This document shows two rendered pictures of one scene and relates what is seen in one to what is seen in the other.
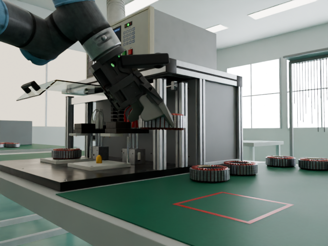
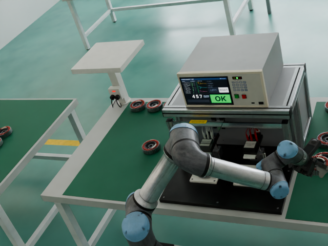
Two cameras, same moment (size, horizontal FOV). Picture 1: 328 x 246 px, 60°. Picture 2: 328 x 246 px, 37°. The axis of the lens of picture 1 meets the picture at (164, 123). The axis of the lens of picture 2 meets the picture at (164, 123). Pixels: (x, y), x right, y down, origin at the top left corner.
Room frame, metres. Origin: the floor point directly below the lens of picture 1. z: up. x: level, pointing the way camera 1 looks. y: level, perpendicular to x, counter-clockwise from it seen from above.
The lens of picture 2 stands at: (-0.84, 0.99, 2.50)
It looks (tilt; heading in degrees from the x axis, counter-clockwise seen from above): 33 degrees down; 347
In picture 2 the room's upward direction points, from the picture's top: 18 degrees counter-clockwise
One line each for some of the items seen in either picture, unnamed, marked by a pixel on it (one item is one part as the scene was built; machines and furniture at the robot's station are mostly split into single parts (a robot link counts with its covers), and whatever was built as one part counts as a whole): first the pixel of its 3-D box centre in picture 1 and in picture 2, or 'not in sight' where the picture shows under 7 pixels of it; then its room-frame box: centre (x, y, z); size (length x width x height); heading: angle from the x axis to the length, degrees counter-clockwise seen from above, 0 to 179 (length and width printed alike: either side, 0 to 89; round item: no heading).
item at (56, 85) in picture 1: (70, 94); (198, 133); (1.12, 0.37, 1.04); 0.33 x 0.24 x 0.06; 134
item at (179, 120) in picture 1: (162, 122); (317, 165); (0.67, 0.00, 0.91); 0.11 x 0.11 x 0.04
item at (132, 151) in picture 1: (133, 155); (256, 154); (1.05, 0.11, 0.80); 0.08 x 0.05 x 0.06; 44
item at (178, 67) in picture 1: (148, 85); (234, 90); (1.26, 0.07, 1.09); 0.68 x 0.44 x 0.05; 44
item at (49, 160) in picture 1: (66, 159); (207, 172); (1.13, 0.38, 0.78); 0.15 x 0.15 x 0.01; 44
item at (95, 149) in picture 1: (98, 152); (214, 152); (1.23, 0.28, 0.80); 0.08 x 0.05 x 0.06; 44
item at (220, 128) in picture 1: (220, 125); (302, 109); (1.08, -0.21, 0.91); 0.28 x 0.03 x 0.32; 134
